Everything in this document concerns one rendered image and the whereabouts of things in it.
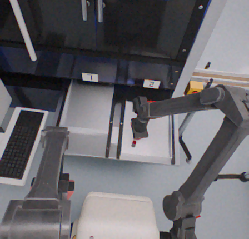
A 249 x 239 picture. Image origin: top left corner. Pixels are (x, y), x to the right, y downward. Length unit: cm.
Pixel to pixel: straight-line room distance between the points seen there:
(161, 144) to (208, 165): 62
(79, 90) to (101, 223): 95
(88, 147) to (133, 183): 94
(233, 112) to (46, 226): 47
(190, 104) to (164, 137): 59
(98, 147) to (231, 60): 235
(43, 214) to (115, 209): 29
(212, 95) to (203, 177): 23
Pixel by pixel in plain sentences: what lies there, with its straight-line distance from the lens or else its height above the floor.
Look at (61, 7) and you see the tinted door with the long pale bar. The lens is 109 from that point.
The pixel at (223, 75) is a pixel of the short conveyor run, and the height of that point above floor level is 93.
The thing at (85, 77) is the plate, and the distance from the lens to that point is 134.
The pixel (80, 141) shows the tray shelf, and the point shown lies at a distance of 129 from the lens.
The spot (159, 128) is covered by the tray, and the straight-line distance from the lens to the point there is 135.
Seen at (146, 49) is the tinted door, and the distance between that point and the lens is 116.
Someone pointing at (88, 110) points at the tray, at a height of 88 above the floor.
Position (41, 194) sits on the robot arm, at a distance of 49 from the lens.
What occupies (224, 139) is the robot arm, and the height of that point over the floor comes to 150.
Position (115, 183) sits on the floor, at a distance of 212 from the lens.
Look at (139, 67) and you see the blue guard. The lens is 124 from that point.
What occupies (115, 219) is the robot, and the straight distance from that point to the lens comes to 66.
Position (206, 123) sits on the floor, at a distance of 255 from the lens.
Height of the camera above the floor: 204
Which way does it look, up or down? 58 degrees down
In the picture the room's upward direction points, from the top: 8 degrees clockwise
